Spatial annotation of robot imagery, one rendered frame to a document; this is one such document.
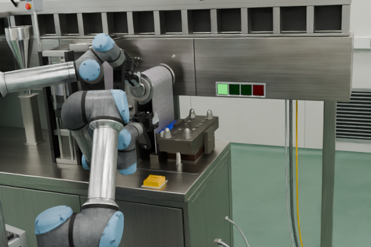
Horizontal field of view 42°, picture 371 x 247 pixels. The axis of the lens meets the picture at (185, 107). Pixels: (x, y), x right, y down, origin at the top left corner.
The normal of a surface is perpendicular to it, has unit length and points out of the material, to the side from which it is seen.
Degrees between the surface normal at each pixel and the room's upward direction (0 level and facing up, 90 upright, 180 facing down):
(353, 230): 0
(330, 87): 90
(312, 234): 0
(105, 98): 45
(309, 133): 90
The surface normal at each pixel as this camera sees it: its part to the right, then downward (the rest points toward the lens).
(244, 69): -0.36, 0.26
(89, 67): 0.25, 0.24
